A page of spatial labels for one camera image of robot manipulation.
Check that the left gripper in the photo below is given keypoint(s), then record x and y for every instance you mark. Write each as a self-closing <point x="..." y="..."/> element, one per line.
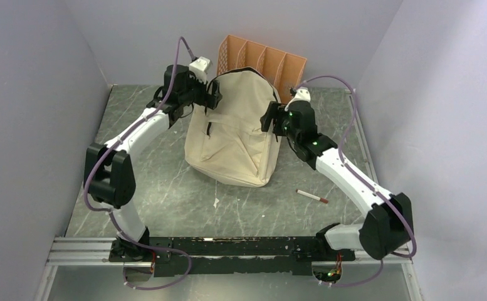
<point x="206" y="99"/>

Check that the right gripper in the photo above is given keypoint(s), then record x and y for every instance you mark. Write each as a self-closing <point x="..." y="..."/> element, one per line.
<point x="275" y="110"/>

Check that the beige canvas backpack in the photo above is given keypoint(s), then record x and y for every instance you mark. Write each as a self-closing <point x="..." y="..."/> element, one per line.
<point x="227" y="143"/>

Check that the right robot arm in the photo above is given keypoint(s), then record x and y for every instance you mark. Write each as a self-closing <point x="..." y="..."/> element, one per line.
<point x="388" y="226"/>

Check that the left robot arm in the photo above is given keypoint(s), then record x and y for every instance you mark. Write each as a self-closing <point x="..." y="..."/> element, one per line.
<point x="109" y="182"/>

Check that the orange plastic file organizer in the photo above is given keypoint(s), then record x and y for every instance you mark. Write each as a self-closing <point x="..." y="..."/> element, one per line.
<point x="283" y="70"/>

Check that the white red pen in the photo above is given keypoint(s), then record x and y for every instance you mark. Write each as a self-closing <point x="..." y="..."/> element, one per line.
<point x="312" y="196"/>

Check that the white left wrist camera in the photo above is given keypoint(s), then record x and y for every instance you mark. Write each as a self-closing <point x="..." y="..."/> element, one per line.
<point x="200" y="67"/>

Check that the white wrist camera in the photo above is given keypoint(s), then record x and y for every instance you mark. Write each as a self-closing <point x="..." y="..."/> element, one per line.
<point x="200" y="67"/>
<point x="301" y="94"/>

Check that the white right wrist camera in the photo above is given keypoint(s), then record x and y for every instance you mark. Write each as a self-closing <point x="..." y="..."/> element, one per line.
<point x="301" y="94"/>

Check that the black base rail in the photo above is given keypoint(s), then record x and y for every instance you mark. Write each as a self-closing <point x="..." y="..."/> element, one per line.
<point x="203" y="256"/>

